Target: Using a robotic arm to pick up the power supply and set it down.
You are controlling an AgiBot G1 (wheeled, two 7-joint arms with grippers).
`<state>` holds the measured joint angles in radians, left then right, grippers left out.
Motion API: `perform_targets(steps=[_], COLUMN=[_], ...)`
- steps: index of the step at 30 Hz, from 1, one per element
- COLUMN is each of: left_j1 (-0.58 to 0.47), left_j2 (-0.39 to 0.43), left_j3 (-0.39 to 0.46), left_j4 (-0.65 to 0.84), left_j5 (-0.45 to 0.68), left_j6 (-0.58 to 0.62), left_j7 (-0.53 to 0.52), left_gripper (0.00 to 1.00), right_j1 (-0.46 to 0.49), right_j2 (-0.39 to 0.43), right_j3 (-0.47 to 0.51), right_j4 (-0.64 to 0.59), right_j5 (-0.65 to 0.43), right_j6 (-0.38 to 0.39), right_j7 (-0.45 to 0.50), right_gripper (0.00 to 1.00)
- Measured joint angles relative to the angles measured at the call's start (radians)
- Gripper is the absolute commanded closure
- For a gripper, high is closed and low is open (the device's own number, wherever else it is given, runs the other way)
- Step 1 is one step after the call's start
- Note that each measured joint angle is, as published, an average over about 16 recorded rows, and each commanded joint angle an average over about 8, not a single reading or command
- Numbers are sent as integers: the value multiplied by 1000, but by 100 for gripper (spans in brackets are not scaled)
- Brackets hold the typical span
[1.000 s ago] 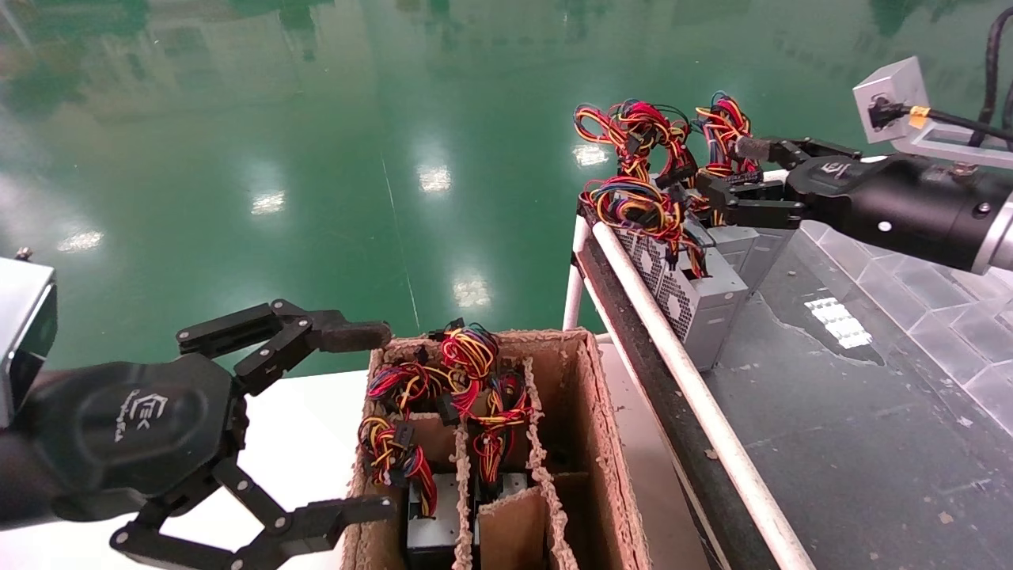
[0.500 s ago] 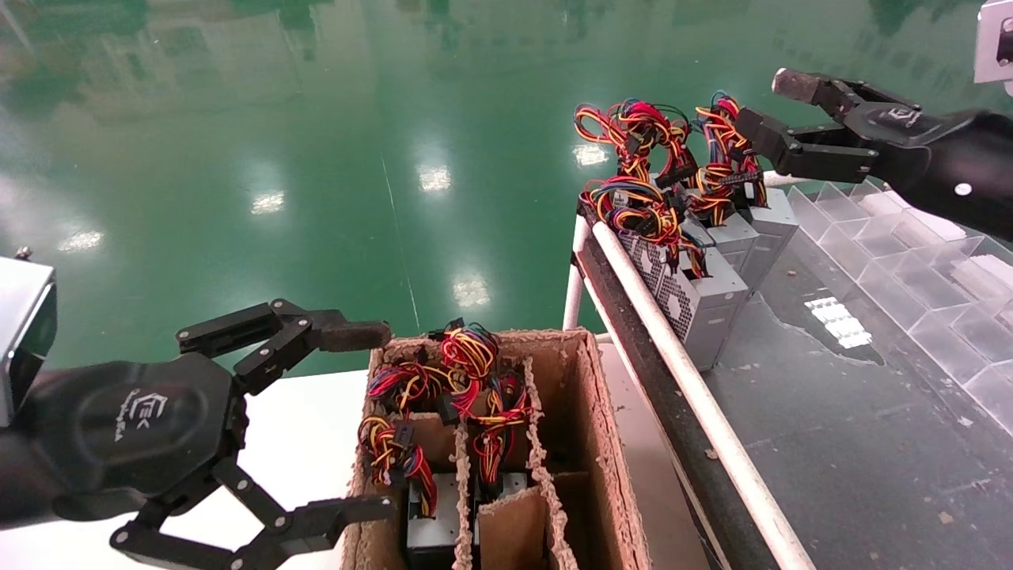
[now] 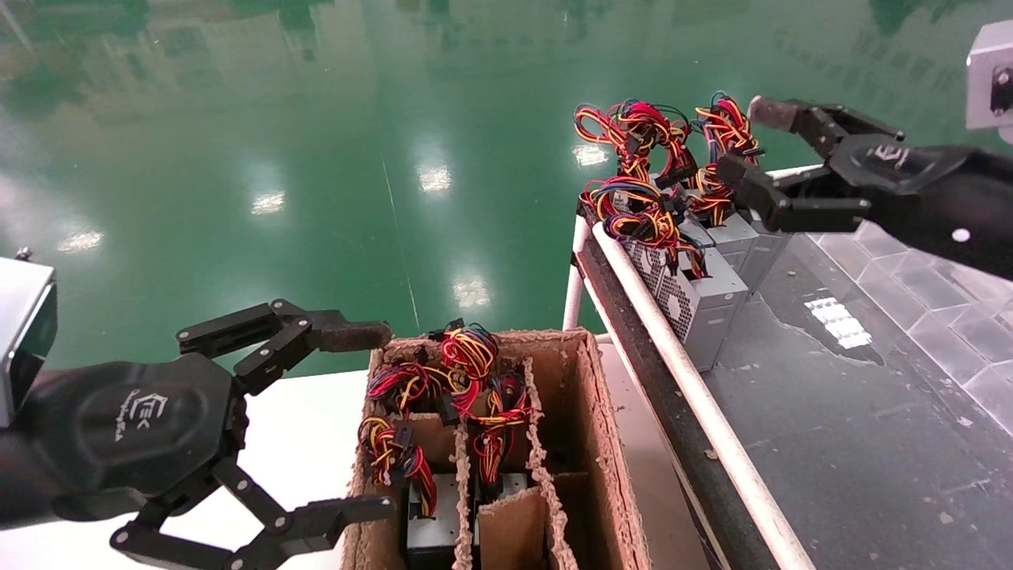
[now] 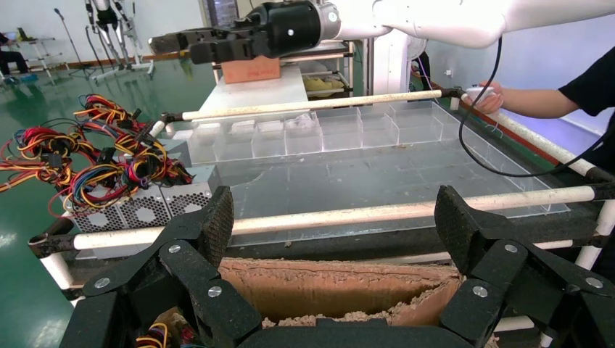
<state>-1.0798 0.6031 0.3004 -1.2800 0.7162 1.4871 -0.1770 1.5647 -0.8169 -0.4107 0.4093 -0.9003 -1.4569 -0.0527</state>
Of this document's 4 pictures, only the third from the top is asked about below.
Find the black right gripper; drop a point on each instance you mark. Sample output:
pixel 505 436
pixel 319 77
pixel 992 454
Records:
pixel 934 190

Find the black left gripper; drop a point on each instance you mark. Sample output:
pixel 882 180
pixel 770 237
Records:
pixel 119 427

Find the clear plastic divider tray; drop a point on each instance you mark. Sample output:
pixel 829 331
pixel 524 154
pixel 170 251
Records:
pixel 950 317

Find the brown cardboard divider box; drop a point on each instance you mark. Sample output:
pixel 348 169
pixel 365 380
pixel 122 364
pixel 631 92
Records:
pixel 514 530

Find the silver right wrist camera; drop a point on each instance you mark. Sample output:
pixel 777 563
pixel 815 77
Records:
pixel 989 79

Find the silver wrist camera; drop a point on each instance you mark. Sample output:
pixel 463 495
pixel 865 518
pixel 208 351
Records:
pixel 989 79
pixel 24 332

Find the white pipe rack frame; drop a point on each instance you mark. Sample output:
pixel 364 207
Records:
pixel 696 396

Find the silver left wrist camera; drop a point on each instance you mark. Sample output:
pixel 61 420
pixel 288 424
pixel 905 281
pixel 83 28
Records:
pixel 24 332

